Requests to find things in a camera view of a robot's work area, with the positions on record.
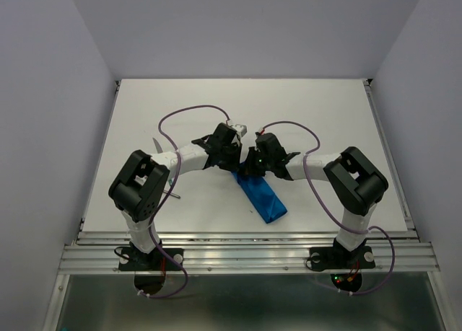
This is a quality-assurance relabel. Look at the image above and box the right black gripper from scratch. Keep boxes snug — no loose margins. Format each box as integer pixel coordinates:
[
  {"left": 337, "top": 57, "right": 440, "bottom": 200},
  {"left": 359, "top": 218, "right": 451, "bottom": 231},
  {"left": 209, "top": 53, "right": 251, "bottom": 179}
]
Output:
[{"left": 237, "top": 146, "right": 273, "bottom": 177}]

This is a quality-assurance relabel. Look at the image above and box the blue cloth napkin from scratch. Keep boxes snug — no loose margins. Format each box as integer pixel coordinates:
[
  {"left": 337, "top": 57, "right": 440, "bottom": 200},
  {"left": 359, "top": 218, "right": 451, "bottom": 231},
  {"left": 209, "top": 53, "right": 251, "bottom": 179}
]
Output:
[{"left": 232, "top": 172, "right": 287, "bottom": 224}]

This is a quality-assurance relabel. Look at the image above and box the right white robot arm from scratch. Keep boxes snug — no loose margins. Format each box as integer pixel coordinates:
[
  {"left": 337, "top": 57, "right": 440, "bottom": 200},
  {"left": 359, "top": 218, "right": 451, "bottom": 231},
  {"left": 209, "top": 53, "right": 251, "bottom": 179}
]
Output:
[{"left": 237, "top": 133, "right": 388, "bottom": 266}]

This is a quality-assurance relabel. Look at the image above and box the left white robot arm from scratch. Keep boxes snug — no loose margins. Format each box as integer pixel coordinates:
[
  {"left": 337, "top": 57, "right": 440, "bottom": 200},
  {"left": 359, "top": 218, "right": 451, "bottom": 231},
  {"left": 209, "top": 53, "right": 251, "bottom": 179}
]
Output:
[{"left": 108, "top": 123, "right": 247, "bottom": 269}]

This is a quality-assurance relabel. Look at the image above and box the silver metal fork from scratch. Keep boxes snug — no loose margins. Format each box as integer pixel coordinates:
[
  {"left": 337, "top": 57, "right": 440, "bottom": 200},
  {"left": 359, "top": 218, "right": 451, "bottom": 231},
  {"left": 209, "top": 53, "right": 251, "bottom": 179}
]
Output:
[{"left": 163, "top": 190, "right": 181, "bottom": 199}]

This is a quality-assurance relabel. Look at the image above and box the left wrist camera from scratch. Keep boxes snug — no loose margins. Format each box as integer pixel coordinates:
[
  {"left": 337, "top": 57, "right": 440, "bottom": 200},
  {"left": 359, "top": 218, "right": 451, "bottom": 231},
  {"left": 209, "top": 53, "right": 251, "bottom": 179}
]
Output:
[{"left": 231, "top": 124, "right": 248, "bottom": 138}]

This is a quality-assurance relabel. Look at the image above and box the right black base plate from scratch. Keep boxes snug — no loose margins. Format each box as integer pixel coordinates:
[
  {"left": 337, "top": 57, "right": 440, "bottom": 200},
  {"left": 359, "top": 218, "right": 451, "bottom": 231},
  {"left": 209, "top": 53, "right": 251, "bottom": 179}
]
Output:
[{"left": 305, "top": 246, "right": 375, "bottom": 272}]

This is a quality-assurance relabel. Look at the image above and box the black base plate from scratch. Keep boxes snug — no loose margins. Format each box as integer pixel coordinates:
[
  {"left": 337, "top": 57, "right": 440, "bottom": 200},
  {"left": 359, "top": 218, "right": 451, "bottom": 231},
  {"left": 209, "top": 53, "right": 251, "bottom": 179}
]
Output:
[
  {"left": 305, "top": 246, "right": 375, "bottom": 272},
  {"left": 114, "top": 247, "right": 180, "bottom": 272}
]

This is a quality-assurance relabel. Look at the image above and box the aluminium rail frame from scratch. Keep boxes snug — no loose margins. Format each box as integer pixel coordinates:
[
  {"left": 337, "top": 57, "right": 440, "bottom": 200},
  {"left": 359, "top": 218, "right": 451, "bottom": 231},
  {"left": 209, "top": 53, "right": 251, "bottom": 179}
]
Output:
[{"left": 44, "top": 79, "right": 457, "bottom": 330}]

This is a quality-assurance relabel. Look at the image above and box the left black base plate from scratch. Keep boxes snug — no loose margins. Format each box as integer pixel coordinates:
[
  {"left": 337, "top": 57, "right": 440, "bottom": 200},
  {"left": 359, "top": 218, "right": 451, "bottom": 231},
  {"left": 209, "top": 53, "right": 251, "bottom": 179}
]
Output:
[{"left": 114, "top": 247, "right": 180, "bottom": 272}]

